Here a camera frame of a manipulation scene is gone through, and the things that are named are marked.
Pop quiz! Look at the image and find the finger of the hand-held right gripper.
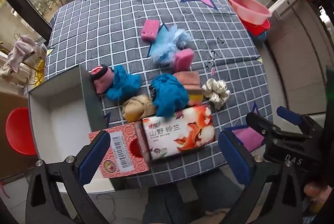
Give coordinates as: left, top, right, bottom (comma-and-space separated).
246, 112, 314, 145
277, 106, 324, 136

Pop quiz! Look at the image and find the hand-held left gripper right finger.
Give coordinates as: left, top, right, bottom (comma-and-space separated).
218, 131, 311, 224

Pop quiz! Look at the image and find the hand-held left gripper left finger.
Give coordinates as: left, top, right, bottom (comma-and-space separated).
25, 130, 111, 224

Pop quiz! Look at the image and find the white cardboard box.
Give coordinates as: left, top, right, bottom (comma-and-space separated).
27, 65, 116, 194

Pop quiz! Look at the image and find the white dotted scrunchie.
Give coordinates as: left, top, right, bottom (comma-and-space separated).
202, 78, 231, 110

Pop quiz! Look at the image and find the beige cloth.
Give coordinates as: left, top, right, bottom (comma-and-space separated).
122, 95, 156, 121

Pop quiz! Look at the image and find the pink sock with navy cuff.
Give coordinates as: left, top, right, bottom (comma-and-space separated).
90, 64, 114, 94

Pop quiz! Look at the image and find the blue cloth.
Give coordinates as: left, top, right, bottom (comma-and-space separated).
151, 73, 189, 117
106, 65, 142, 100

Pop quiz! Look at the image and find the pink brown yellow striped sock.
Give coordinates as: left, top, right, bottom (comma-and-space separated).
173, 71, 204, 106

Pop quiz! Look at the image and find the pink sponge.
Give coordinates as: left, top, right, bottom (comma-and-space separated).
173, 49, 195, 73
141, 19, 160, 40

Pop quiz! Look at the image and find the light blue fluffy scrunchie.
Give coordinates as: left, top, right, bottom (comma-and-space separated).
150, 25, 192, 66

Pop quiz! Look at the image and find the person's right hand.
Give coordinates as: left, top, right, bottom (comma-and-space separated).
303, 180, 332, 214

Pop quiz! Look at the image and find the white orange floral packet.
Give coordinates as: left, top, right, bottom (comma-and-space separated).
88, 105, 216, 179

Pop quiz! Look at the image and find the person's leg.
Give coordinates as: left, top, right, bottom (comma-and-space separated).
142, 172, 251, 224

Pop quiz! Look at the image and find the large red plastic basin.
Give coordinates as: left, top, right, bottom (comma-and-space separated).
5, 107, 38, 156

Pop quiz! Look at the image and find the small red plastic basin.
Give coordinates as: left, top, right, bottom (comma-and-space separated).
239, 18, 270, 37

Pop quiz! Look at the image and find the pink plastic basin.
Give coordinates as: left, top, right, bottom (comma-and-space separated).
228, 0, 272, 25

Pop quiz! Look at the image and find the grey checked star blanket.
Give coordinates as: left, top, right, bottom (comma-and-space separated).
44, 0, 274, 188

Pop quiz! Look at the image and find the pale pink hanging cloth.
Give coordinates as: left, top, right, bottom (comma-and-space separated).
0, 35, 38, 78

